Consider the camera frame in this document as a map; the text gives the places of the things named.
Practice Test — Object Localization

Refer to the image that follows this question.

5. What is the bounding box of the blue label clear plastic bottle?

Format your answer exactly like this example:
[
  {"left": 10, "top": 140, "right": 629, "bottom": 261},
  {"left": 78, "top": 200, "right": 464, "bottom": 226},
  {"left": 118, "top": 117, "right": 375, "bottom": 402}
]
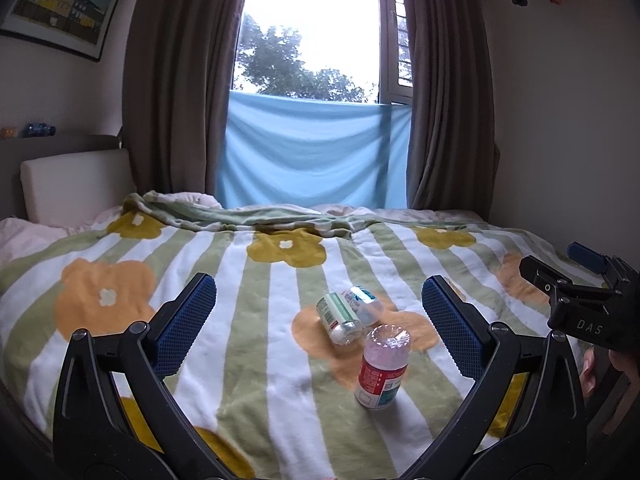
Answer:
[{"left": 341, "top": 285, "right": 385, "bottom": 327}]

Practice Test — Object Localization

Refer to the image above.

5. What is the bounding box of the light blue cloth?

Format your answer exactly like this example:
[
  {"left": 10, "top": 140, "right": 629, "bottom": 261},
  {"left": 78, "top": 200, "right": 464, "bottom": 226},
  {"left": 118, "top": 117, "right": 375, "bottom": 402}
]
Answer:
[{"left": 215, "top": 91, "right": 414, "bottom": 210}]

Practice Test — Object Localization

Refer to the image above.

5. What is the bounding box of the framed wall picture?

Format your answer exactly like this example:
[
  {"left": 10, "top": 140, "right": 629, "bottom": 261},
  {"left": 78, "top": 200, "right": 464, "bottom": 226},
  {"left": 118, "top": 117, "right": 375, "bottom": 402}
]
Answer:
[{"left": 0, "top": 0, "right": 127, "bottom": 64}]

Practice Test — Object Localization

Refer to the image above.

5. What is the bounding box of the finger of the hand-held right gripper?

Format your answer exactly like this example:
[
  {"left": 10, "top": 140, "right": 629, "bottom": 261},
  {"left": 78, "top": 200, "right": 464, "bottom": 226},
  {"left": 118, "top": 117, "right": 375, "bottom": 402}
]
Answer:
[
  {"left": 519, "top": 255, "right": 608, "bottom": 311},
  {"left": 566, "top": 241, "right": 612, "bottom": 276}
]

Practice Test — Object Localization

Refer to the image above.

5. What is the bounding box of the pink pillow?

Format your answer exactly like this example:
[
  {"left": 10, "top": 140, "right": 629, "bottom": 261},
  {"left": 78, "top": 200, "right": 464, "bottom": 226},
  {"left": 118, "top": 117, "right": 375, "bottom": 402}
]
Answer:
[{"left": 0, "top": 216, "right": 121, "bottom": 267}]

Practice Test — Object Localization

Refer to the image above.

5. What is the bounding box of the window frame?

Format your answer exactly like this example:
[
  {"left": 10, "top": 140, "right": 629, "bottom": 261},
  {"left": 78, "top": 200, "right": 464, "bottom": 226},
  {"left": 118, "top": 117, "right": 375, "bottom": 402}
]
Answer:
[{"left": 374, "top": 0, "right": 417, "bottom": 107}]

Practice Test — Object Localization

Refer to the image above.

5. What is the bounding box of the brown curtain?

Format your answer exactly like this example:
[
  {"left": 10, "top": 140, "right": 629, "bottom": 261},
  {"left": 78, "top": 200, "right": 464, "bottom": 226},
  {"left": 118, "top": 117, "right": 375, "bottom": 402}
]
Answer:
[
  {"left": 121, "top": 0, "right": 257, "bottom": 202},
  {"left": 401, "top": 0, "right": 502, "bottom": 211}
]

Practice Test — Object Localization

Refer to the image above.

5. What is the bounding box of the red label plastic bottle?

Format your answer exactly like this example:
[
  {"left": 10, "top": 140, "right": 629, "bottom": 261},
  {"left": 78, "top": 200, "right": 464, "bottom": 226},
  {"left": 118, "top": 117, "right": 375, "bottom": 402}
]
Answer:
[{"left": 354, "top": 324, "right": 414, "bottom": 410}]

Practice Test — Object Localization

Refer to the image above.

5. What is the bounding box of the person's right hand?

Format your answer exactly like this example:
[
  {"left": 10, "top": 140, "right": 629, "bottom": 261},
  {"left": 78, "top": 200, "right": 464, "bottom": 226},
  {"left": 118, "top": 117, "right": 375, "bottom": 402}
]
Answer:
[{"left": 580, "top": 347, "right": 640, "bottom": 401}]

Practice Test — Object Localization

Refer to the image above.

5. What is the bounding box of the striped floral blanket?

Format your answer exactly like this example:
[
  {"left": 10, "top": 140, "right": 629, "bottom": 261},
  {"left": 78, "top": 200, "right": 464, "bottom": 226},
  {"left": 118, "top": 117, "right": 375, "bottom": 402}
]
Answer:
[{"left": 0, "top": 191, "right": 601, "bottom": 480}]

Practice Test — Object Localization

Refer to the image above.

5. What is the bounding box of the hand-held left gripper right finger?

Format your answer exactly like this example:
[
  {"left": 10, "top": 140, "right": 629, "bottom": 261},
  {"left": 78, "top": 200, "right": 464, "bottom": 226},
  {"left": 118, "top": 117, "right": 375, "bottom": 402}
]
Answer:
[{"left": 405, "top": 275, "right": 587, "bottom": 480}]

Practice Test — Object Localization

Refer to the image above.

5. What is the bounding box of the tree outside window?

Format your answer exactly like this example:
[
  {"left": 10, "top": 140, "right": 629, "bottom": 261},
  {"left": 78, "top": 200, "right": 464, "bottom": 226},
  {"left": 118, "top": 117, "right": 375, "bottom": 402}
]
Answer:
[{"left": 234, "top": 12, "right": 379, "bottom": 104}]

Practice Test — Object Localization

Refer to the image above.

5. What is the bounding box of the white headboard cushion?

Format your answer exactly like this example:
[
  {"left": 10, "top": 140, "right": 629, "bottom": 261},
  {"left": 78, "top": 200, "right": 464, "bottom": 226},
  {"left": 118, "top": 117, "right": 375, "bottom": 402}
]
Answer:
[{"left": 20, "top": 148, "right": 134, "bottom": 224}]

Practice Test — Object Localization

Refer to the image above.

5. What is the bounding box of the grey headboard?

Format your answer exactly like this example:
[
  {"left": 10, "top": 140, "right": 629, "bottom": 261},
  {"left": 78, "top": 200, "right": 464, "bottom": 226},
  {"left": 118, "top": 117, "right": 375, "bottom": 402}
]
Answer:
[{"left": 0, "top": 132, "right": 128, "bottom": 221}]

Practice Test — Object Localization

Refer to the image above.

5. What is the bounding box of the green drink can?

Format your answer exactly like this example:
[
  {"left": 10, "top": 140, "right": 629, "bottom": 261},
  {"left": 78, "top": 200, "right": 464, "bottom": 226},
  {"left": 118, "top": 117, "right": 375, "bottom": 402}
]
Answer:
[{"left": 316, "top": 292, "right": 364, "bottom": 345}]

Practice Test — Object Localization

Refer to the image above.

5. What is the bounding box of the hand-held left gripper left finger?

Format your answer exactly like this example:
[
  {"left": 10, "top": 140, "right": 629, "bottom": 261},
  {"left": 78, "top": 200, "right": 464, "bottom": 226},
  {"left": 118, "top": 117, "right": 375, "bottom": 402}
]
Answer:
[{"left": 52, "top": 272, "right": 236, "bottom": 480}]

